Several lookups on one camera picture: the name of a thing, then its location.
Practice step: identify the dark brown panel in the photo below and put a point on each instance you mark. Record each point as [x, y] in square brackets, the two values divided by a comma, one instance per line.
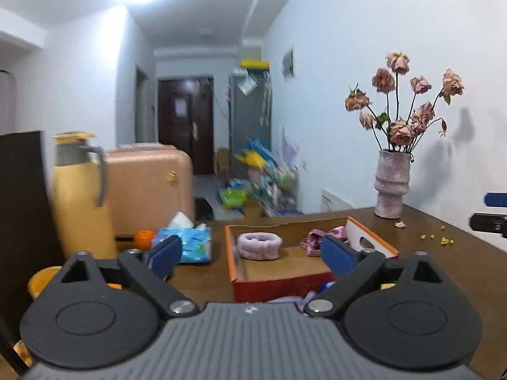
[23, 206]

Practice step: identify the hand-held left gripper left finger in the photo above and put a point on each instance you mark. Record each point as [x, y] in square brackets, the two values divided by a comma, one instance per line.
[166, 254]

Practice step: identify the grey side door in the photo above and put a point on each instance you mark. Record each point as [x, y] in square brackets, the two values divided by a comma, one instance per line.
[141, 107]

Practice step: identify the black bag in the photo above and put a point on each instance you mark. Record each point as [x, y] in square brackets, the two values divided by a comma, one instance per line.
[202, 208]

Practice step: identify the orange fruit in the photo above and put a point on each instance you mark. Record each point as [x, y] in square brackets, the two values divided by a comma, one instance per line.
[143, 239]

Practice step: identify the yellow box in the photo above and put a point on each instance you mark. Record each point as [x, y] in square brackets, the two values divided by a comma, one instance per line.
[254, 64]

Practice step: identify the fallen dried petal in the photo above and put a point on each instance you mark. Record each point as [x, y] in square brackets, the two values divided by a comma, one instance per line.
[400, 224]

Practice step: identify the papers on refrigerator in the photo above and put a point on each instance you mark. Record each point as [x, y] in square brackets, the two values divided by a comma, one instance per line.
[247, 84]

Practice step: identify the dark brown entrance door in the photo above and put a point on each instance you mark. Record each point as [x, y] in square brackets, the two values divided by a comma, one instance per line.
[186, 126]

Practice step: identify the yellow plastic bowl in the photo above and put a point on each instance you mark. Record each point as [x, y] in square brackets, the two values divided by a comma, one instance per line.
[41, 283]

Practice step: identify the textured pink vase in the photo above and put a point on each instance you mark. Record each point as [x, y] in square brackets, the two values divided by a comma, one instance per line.
[392, 186]

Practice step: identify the dried pink roses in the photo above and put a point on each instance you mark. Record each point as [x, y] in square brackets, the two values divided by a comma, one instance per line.
[400, 128]

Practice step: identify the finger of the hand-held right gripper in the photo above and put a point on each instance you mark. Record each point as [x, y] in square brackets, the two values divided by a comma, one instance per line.
[491, 223]
[497, 199]

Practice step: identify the pink satin bow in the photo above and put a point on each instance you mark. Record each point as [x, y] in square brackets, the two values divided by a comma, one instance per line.
[313, 241]

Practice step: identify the scattered yellow crumbs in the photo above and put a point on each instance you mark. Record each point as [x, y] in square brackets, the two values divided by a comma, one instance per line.
[443, 240]

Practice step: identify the fluffy purple headband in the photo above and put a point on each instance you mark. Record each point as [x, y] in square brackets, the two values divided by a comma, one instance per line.
[259, 245]

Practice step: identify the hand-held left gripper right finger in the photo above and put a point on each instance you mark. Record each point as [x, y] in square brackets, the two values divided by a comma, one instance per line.
[336, 254]

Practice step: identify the pink suitcase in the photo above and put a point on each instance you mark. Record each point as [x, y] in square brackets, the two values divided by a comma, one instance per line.
[150, 190]

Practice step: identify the orange and white cardboard box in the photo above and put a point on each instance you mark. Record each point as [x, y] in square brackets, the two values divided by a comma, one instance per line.
[277, 273]

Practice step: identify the small brown cardboard box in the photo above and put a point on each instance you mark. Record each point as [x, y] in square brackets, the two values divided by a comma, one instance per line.
[252, 208]

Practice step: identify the grey refrigerator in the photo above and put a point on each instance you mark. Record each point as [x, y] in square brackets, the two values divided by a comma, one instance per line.
[245, 126]

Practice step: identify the pile of colourful packets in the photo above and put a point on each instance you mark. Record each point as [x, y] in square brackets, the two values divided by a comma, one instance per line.
[273, 182]

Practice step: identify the yellow thermos jug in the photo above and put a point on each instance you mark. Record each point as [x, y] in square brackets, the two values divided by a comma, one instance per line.
[79, 206]

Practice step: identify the blue tissue pack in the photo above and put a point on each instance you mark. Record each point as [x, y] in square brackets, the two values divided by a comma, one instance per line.
[194, 243]

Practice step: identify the white flat panel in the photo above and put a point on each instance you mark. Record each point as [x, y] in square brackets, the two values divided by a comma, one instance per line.
[334, 200]

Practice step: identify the purple wall decoration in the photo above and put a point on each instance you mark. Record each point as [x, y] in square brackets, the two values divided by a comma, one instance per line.
[290, 146]

